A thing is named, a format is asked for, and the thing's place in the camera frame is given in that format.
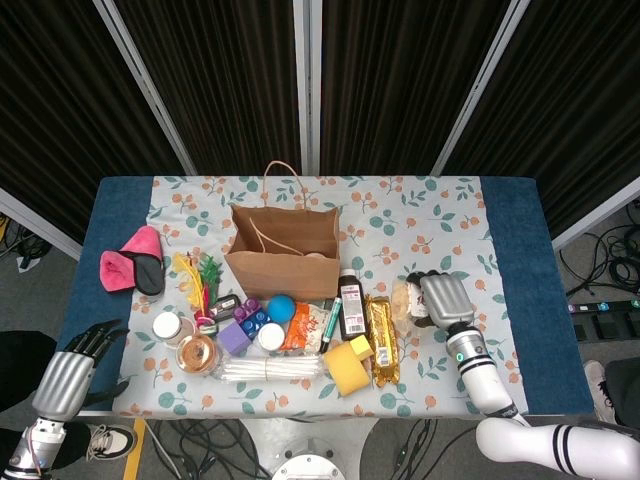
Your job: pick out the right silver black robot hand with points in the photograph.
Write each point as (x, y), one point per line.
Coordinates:
(447, 300)

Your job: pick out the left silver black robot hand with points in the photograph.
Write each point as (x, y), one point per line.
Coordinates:
(62, 382)

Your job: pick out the clear snack bag white label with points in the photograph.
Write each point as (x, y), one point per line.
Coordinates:
(406, 305)

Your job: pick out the clear rubber band jar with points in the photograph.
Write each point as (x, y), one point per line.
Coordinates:
(197, 352)

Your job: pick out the white straw bundle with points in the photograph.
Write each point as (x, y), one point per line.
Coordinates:
(270, 369)

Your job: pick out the brown paper bag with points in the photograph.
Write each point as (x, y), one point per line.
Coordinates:
(285, 277)

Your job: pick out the gold foil biscuit pack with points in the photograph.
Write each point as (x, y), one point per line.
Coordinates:
(382, 340)

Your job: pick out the white black sneaker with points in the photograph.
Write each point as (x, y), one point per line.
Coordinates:
(112, 442)

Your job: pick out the floral printed tablecloth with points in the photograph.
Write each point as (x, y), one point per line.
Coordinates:
(425, 215)

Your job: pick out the dark brown syrup bottle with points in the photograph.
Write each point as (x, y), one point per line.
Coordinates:
(352, 310)

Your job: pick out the blue table cover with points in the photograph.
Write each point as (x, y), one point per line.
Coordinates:
(530, 250)

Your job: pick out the small yellow foam cube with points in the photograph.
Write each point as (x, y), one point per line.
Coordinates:
(362, 346)

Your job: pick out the yellow floor tape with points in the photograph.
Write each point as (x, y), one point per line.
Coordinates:
(134, 450)

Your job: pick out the green marker pen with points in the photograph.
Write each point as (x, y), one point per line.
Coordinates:
(331, 320)

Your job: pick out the pink and grey cloth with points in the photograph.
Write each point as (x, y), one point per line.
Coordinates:
(117, 272)

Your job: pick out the large yellow sponge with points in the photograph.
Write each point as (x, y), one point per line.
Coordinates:
(345, 372)

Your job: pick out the orange white snack packet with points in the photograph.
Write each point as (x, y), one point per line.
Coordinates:
(300, 330)

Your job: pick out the black power strip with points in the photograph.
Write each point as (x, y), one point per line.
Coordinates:
(600, 306)

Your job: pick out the colourful feather shuttlecock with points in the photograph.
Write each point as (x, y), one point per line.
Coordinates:
(209, 325)

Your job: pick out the black floor box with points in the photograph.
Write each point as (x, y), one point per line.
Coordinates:
(607, 325)

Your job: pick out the blue ball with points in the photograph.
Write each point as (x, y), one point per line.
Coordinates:
(281, 307)

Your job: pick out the white pink sneaker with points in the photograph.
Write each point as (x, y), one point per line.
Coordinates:
(596, 382)

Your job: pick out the purple foam cube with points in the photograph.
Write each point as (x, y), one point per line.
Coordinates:
(232, 340)

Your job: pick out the round paper clip tub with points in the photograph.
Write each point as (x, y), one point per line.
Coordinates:
(270, 336)

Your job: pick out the small black labelled box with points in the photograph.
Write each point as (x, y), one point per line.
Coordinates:
(226, 305)

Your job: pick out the blue toy brick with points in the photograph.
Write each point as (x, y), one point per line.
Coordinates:
(255, 321)

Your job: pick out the white robot torso base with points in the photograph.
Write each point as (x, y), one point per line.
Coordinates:
(307, 440)

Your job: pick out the purple toy brick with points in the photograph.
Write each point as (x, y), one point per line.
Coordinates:
(247, 309)

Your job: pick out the dark trouser leg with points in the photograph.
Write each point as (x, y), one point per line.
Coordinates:
(625, 390)

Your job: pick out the black fabric partition panel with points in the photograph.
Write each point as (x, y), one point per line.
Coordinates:
(60, 100)
(390, 75)
(225, 75)
(575, 100)

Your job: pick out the silver partition frame rail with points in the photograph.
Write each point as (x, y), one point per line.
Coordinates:
(37, 220)
(600, 212)

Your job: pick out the silver partition frame post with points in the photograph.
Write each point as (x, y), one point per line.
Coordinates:
(145, 85)
(307, 85)
(480, 85)

